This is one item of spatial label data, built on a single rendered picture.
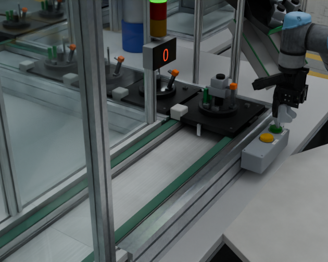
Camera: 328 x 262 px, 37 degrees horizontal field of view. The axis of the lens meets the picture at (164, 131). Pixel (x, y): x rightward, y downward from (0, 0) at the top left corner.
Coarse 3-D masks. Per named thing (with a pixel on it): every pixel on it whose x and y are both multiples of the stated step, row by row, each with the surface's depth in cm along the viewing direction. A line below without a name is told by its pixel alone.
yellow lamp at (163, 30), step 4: (152, 20) 141; (156, 20) 140; (160, 20) 141; (164, 20) 141; (152, 24) 142; (156, 24) 141; (160, 24) 141; (164, 24) 142; (152, 28) 142; (156, 28) 142; (160, 28) 142; (164, 28) 142; (152, 32) 143; (156, 32) 142; (160, 32) 142; (164, 32) 143; (156, 36) 143; (160, 36) 143
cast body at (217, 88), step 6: (216, 78) 161; (222, 78) 160; (228, 78) 162; (210, 84) 162; (216, 84) 161; (222, 84) 160; (210, 90) 163; (216, 90) 162; (222, 90) 160; (228, 90) 162; (216, 96) 163; (222, 96) 161
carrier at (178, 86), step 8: (160, 80) 176; (168, 80) 189; (160, 88) 177; (168, 88) 175; (176, 88) 182; (192, 88) 182; (200, 88) 182; (160, 96) 173; (168, 96) 174; (176, 96) 176; (184, 96) 176; (192, 96) 178; (160, 104) 170; (168, 104) 170; (160, 112) 166; (168, 112) 166
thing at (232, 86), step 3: (231, 84) 159; (234, 84) 159; (225, 87) 161; (228, 87) 160; (231, 87) 159; (234, 87) 159; (231, 90) 160; (234, 90) 160; (231, 93) 161; (234, 93) 160; (231, 96) 161; (234, 96) 161; (231, 99) 162; (234, 99) 162; (231, 102) 162; (234, 102) 162; (231, 105) 162
